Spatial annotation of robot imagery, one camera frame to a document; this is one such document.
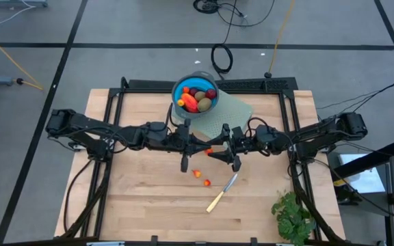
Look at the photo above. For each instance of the small red pepper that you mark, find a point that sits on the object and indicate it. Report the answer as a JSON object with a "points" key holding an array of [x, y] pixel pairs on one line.
{"points": [[207, 182]]}

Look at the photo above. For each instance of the blue collapsible colander grey rim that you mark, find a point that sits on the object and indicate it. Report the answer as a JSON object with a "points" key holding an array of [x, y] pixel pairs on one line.
{"points": [[197, 81]]}

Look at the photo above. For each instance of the white flat panel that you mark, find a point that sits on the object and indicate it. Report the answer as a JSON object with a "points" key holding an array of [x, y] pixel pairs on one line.
{"points": [[364, 177]]}

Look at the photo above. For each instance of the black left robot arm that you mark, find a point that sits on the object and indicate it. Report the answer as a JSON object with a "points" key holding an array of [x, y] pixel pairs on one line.
{"points": [[91, 124]]}

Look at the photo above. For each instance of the red-orange toy mango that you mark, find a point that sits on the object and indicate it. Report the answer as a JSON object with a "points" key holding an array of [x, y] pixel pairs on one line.
{"points": [[190, 102]]}

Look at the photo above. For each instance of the pale green perforated metal shelf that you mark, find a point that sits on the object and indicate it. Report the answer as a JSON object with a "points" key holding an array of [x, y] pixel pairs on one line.
{"points": [[233, 112]]}

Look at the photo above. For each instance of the black table clamp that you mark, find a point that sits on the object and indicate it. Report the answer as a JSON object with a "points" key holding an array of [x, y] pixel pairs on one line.
{"points": [[253, 241], [154, 240]]}

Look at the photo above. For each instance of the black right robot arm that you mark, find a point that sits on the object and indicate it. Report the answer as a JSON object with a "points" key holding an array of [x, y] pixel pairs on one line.
{"points": [[320, 136]]}

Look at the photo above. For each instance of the artificial green potted plant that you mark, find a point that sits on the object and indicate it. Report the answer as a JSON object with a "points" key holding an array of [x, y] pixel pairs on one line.
{"points": [[292, 222]]}

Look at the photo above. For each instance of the silver aluminium bracket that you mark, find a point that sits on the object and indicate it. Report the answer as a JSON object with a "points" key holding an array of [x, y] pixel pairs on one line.
{"points": [[75, 147]]}

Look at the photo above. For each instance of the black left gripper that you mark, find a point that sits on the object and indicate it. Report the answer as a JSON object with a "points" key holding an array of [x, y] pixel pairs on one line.
{"points": [[180, 141]]}

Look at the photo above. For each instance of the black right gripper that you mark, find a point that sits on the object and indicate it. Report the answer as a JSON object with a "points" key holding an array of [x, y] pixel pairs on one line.
{"points": [[239, 143]]}

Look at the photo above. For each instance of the black metal beam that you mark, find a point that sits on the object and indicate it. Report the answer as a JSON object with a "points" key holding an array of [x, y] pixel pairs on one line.
{"points": [[371, 159]]}

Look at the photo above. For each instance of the black aluminium table frame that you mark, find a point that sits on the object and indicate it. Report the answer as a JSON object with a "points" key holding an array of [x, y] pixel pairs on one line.
{"points": [[142, 91]]}

